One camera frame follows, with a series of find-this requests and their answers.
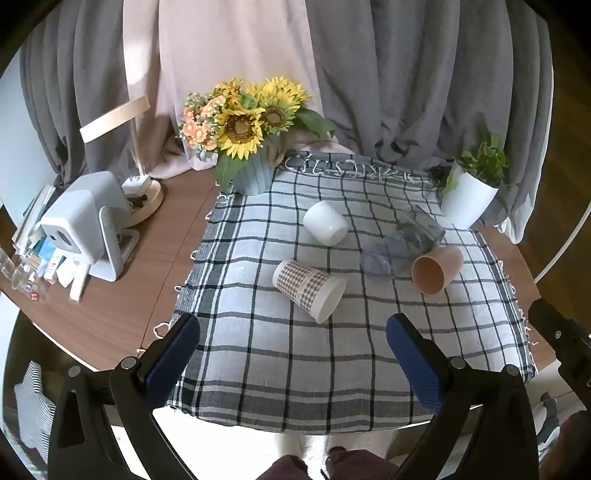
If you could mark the person's leg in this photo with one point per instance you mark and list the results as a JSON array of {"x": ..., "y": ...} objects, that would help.
[
  {"x": 360, "y": 466},
  {"x": 284, "y": 468}
]

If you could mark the white plant pot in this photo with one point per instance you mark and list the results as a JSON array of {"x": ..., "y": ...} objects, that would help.
[{"x": 466, "y": 198}]

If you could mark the pale pink curtain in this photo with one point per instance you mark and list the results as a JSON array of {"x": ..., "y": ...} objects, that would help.
[{"x": 221, "y": 46}]

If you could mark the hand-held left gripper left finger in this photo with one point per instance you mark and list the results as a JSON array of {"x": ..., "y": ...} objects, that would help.
[{"x": 173, "y": 360}]

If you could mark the white projector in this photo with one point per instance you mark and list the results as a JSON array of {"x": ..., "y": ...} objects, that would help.
[{"x": 78, "y": 212}]

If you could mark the blue-grey ribbed flower pot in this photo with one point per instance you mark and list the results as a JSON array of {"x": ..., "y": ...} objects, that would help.
[{"x": 254, "y": 177}]

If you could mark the stack of books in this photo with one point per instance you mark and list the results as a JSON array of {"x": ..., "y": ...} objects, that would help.
[{"x": 32, "y": 217}]

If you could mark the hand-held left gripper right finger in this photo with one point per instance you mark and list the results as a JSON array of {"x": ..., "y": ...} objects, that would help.
[{"x": 415, "y": 364}]

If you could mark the sunflower bouquet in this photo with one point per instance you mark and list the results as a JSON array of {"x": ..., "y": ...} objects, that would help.
[{"x": 240, "y": 129}]

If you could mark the white remote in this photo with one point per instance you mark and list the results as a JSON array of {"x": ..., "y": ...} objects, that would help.
[{"x": 77, "y": 286}]

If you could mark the white round hoop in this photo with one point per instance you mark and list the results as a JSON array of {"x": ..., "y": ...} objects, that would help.
[{"x": 561, "y": 254}]

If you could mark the person's left leg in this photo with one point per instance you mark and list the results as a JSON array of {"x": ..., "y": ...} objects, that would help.
[{"x": 284, "y": 468}]

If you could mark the peach cup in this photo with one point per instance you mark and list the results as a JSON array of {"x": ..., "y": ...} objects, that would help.
[{"x": 448, "y": 265}]

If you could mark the white cup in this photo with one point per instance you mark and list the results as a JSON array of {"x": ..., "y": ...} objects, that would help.
[{"x": 323, "y": 224}]

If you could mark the person's right leg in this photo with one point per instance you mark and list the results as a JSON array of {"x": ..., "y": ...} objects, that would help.
[{"x": 360, "y": 466}]

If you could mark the striped cushion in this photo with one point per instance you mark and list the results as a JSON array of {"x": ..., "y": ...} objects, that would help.
[{"x": 34, "y": 406}]

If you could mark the white wooden desk lamp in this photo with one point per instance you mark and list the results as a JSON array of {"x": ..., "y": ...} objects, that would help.
[{"x": 115, "y": 117}]

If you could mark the grey curtain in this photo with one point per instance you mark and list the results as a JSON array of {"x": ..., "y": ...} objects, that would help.
[
  {"x": 78, "y": 83},
  {"x": 415, "y": 78}
]

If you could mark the small clear measuring cup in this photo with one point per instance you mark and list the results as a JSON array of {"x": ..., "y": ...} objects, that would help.
[{"x": 27, "y": 284}]

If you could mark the checked grey white cloth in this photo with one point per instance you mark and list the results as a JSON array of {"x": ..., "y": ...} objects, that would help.
[{"x": 277, "y": 350}]

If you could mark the checked paper cup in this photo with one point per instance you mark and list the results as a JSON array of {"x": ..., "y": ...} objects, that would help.
[{"x": 300, "y": 284}]

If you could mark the white charger plug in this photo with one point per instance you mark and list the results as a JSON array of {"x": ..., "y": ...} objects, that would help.
[{"x": 136, "y": 184}]

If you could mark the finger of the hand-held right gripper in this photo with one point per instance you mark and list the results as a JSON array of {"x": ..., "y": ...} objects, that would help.
[{"x": 565, "y": 344}]

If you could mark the clear plastic bottle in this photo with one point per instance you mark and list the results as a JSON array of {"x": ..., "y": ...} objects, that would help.
[{"x": 401, "y": 244}]

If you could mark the green leafy plant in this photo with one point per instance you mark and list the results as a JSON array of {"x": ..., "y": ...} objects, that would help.
[{"x": 489, "y": 161}]

